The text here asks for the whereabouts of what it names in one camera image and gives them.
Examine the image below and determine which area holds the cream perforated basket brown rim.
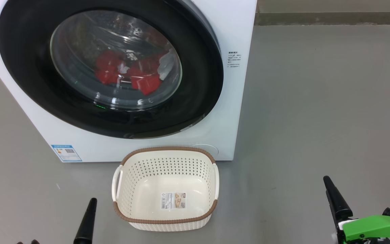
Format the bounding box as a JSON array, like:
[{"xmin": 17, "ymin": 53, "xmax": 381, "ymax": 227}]
[{"xmin": 111, "ymin": 146, "xmax": 220, "ymax": 232}]

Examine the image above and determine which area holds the red garment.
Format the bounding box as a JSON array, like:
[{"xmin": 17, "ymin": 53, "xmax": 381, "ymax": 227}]
[{"xmin": 94, "ymin": 49, "xmax": 176, "ymax": 96}]

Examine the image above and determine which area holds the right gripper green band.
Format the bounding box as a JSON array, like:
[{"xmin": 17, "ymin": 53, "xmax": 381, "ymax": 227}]
[{"xmin": 323, "ymin": 176, "xmax": 390, "ymax": 244}]

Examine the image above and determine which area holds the paper product label sticker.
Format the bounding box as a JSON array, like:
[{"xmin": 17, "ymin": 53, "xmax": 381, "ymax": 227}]
[{"xmin": 161, "ymin": 192, "xmax": 187, "ymax": 210}]

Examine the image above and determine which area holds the black text warning sticker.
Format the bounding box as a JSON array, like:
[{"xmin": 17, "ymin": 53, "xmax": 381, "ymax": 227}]
[{"xmin": 228, "ymin": 51, "xmax": 241, "ymax": 68}]

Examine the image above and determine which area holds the white front-load washing machine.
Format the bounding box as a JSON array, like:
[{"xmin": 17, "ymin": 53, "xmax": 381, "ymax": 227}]
[{"xmin": 0, "ymin": 0, "xmax": 258, "ymax": 163}]

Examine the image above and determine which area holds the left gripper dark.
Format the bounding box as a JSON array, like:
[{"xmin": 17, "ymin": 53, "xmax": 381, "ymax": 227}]
[{"xmin": 16, "ymin": 198, "xmax": 98, "ymax": 244}]

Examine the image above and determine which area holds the black round glass washer door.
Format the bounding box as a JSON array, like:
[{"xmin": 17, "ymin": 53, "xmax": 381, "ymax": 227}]
[{"xmin": 0, "ymin": 0, "xmax": 224, "ymax": 139}]

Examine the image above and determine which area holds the round white filter cover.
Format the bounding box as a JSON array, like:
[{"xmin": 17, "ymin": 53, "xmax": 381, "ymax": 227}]
[{"xmin": 189, "ymin": 144, "xmax": 219, "ymax": 157}]

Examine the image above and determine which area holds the blue energy label sticker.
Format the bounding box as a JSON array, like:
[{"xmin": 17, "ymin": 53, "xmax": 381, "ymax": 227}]
[{"xmin": 51, "ymin": 145, "xmax": 82, "ymax": 162}]

